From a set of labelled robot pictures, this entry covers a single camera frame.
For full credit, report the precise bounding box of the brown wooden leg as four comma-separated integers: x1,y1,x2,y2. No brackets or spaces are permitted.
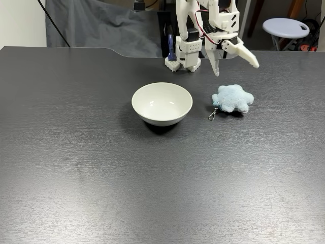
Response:
247,0,257,38

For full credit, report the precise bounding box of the black cable coil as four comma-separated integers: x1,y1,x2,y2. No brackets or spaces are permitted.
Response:
301,18,321,35

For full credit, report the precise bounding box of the white bowl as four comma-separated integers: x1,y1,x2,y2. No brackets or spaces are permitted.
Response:
131,82,193,127

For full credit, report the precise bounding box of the red white gripper servo cable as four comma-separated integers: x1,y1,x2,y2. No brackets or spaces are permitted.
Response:
189,9,218,44

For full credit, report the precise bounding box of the thin black pole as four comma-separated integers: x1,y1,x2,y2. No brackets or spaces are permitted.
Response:
37,0,71,48

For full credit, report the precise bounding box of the grey cloth backdrop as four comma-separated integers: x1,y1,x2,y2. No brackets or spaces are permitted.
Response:
45,0,168,58

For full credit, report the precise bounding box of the skyblue plush doll with clasp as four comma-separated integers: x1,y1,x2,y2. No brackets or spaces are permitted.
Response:
208,84,255,121

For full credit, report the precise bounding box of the red tool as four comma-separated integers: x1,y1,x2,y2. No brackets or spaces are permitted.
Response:
299,40,321,51

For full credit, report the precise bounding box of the white round stool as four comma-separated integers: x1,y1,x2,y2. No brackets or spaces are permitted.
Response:
262,17,310,51

